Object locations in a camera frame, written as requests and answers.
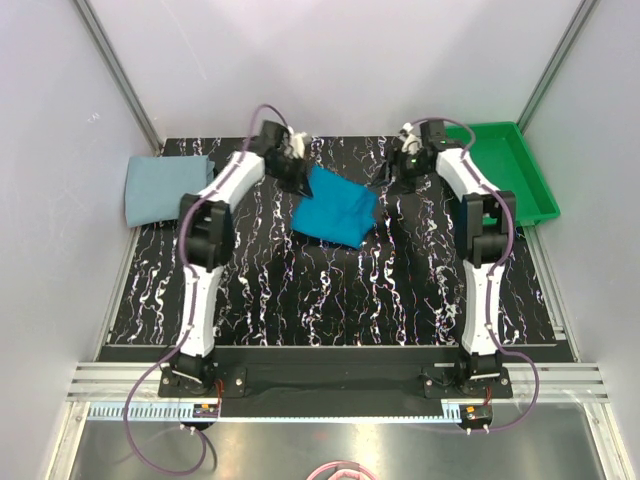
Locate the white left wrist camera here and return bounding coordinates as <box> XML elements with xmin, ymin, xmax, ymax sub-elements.
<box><xmin>285</xmin><ymin>129</ymin><xmax>311</xmax><ymax>158</ymax></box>

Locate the white slotted cable duct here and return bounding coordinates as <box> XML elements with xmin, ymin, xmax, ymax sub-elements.
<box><xmin>87</xmin><ymin>403</ymin><xmax>469</xmax><ymax>422</ymax></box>

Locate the left orange connector block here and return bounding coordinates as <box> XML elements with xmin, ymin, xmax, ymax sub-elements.
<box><xmin>193</xmin><ymin>402</ymin><xmax>220</xmax><ymax>418</ymax></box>

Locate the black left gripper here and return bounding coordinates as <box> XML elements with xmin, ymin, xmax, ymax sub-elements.
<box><xmin>266</xmin><ymin>153</ymin><xmax>311</xmax><ymax>198</ymax></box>

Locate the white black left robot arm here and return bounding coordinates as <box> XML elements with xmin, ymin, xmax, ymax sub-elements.
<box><xmin>168</xmin><ymin>120</ymin><xmax>313</xmax><ymax>396</ymax></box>

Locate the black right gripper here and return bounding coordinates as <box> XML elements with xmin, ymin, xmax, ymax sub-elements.
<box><xmin>370</xmin><ymin>145</ymin><xmax>432</xmax><ymax>197</ymax></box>

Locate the right orange connector block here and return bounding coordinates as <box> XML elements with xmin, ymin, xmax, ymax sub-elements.
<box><xmin>461</xmin><ymin>404</ymin><xmax>493</xmax><ymax>424</ymax></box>

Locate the aluminium frame rail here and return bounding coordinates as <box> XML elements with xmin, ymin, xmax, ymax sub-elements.
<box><xmin>67</xmin><ymin>363</ymin><xmax>609</xmax><ymax>403</ymax></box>

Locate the bright blue t shirt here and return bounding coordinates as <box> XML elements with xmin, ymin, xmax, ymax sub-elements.
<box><xmin>291</xmin><ymin>166</ymin><xmax>378</xmax><ymax>249</ymax></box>

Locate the orange connector block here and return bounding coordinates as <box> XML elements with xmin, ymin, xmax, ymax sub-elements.
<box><xmin>461</xmin><ymin>404</ymin><xmax>493</xmax><ymax>424</ymax></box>
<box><xmin>193</xmin><ymin>402</ymin><xmax>220</xmax><ymax>418</ymax></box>

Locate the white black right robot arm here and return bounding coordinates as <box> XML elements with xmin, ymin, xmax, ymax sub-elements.
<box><xmin>373</xmin><ymin>117</ymin><xmax>516</xmax><ymax>397</ymax></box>

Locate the folded light blue t shirt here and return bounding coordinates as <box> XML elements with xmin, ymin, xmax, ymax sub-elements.
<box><xmin>124</xmin><ymin>155</ymin><xmax>215</xmax><ymax>228</ymax></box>

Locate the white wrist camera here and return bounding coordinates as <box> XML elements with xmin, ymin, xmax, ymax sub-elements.
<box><xmin>399</xmin><ymin>122</ymin><xmax>422</xmax><ymax>155</ymax></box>
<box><xmin>285</xmin><ymin>129</ymin><xmax>311</xmax><ymax>158</ymax></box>

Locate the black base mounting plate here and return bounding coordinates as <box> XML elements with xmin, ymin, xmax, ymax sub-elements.
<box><xmin>159</xmin><ymin>364</ymin><xmax>514</xmax><ymax>400</ymax></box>

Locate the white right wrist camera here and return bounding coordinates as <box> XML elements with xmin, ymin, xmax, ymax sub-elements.
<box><xmin>399</xmin><ymin>122</ymin><xmax>422</xmax><ymax>155</ymax></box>

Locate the green plastic bin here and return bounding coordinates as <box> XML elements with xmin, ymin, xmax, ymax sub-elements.
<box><xmin>470</xmin><ymin>122</ymin><xmax>560</xmax><ymax>227</ymax></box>

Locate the pink cable coil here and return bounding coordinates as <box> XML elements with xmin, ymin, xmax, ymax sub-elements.
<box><xmin>305</xmin><ymin>462</ymin><xmax>376</xmax><ymax>480</ymax></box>

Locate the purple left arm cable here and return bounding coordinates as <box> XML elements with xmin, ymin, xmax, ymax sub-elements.
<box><xmin>122</xmin><ymin>103</ymin><xmax>294</xmax><ymax>474</ymax></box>

